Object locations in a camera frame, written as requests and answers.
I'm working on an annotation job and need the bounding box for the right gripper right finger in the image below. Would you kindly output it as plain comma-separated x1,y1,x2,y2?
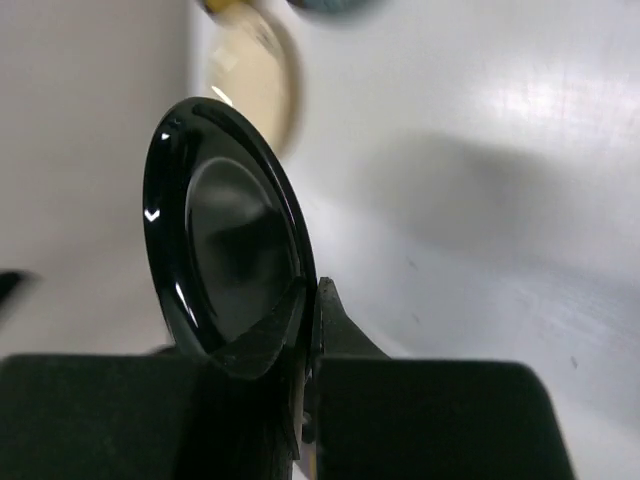
308,277,388,444

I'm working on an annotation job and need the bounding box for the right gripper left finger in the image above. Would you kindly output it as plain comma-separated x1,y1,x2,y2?
210,277,305,381

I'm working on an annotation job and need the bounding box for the cream plate black brushstroke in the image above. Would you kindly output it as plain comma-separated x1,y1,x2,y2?
205,3,301,155

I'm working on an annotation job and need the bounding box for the blue patterned plate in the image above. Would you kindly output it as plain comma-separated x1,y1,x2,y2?
286,0,386,23

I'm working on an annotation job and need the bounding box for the yellow patterned plate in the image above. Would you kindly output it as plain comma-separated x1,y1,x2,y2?
197,0,247,16

